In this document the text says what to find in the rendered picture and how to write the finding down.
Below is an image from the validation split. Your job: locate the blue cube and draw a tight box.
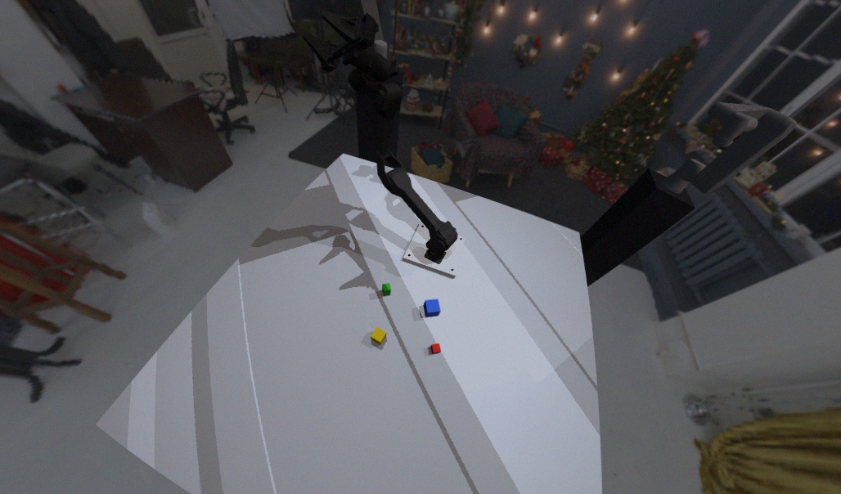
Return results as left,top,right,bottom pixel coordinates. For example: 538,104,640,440
424,299,441,317

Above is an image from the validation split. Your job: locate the yellow block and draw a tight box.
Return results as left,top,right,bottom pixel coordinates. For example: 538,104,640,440
371,327,386,345

